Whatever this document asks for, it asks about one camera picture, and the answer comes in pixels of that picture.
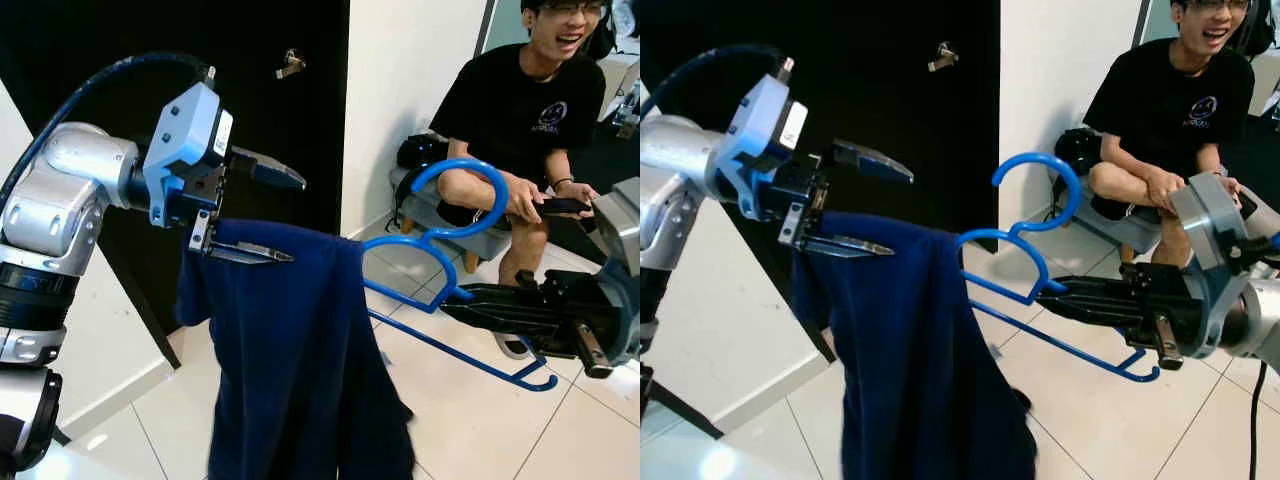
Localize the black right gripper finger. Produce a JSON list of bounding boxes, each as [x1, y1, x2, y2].
[[1055, 275, 1141, 298], [1035, 293, 1136, 326], [455, 282, 546, 306], [440, 300, 541, 336]]

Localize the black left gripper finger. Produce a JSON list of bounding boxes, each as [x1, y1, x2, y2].
[[228, 145, 308, 193], [805, 232, 896, 261], [205, 238, 296, 267], [825, 138, 916, 185]]

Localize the navy golfer print garment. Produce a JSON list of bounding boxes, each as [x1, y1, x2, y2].
[[790, 210, 1041, 480], [175, 218, 416, 480]]

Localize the blue plastic hanger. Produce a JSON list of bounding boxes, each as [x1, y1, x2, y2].
[[955, 152, 1163, 384], [360, 157, 561, 393]]

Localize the grey slipper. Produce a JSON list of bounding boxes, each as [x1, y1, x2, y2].
[[493, 330, 536, 361]]

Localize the grey cushioned stool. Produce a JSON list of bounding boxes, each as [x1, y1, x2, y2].
[[388, 165, 521, 271], [1050, 160, 1171, 256]]

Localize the black bag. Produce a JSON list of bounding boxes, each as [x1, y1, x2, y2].
[[397, 133, 451, 171], [1055, 127, 1106, 176]]

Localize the person in black shirt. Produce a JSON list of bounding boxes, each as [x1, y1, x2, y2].
[[430, 0, 640, 291], [1083, 0, 1280, 266]]

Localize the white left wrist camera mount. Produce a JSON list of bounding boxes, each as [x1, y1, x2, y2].
[[715, 72, 811, 223], [142, 82, 236, 229]]

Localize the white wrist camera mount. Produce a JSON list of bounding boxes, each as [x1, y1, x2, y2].
[[1168, 172, 1280, 356], [142, 82, 236, 229], [715, 72, 811, 223], [590, 178, 640, 366]]

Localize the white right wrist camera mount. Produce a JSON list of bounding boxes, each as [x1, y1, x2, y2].
[[1168, 172, 1280, 356], [590, 178, 640, 366]]

